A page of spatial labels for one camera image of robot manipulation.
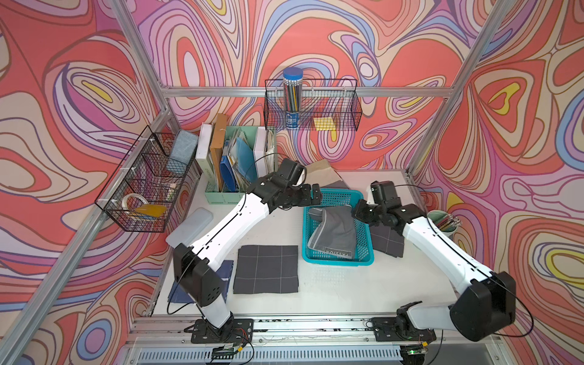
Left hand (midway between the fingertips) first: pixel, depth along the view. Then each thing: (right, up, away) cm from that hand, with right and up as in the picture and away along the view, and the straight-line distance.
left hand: (314, 197), depth 76 cm
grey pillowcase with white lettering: (+11, -15, +16) cm, 25 cm away
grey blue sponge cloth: (-48, +17, +5) cm, 51 cm away
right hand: (+15, -7, +6) cm, 17 cm away
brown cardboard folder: (-36, +19, +8) cm, 41 cm away
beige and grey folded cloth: (+7, +12, +43) cm, 45 cm away
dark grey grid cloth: (-18, -28, +10) cm, 35 cm away
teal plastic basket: (+20, -21, +9) cm, 30 cm away
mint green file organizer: (-20, +23, +20) cm, 36 cm away
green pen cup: (+49, -10, +5) cm, 50 cm away
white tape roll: (-58, +1, -6) cm, 58 cm away
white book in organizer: (-42, +22, +11) cm, 48 cm away
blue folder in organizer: (-35, +6, +20) cm, 40 cm away
